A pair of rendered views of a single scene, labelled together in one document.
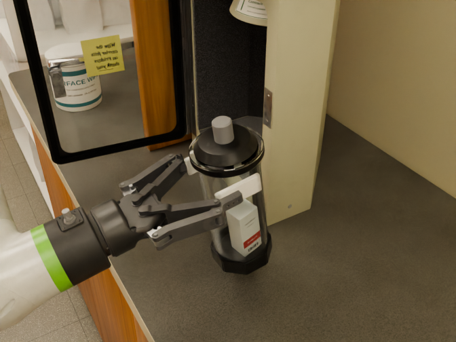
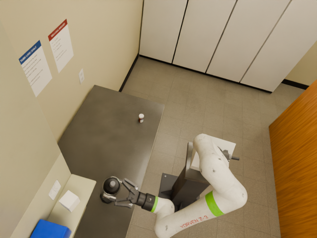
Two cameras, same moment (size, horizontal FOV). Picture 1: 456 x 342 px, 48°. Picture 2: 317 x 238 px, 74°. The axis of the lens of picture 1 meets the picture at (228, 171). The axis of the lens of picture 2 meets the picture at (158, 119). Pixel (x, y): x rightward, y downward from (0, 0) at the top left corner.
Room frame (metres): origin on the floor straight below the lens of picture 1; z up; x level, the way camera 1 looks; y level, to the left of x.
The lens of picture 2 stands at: (0.84, 0.34, 2.44)
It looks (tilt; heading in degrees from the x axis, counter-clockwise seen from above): 53 degrees down; 212
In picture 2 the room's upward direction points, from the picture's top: 15 degrees clockwise
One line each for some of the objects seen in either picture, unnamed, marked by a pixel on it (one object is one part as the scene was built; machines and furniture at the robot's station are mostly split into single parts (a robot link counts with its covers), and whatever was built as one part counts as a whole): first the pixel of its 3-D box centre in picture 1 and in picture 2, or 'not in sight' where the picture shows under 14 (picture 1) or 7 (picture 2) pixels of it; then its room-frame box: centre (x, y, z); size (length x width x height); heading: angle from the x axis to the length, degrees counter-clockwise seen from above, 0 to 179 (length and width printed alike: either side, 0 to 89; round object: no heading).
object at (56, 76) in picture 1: (58, 83); not in sight; (0.90, 0.33, 1.18); 0.02 x 0.02 x 0.06; 23
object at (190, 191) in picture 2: not in sight; (189, 183); (-0.11, 0.28, 0.45); 0.48 x 0.48 x 0.90; 34
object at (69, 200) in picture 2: not in sight; (70, 201); (0.82, 0.03, 1.54); 0.05 x 0.05 x 0.06; 14
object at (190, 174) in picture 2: not in sight; (205, 163); (-0.11, 0.28, 0.92); 0.32 x 0.32 x 0.04; 34
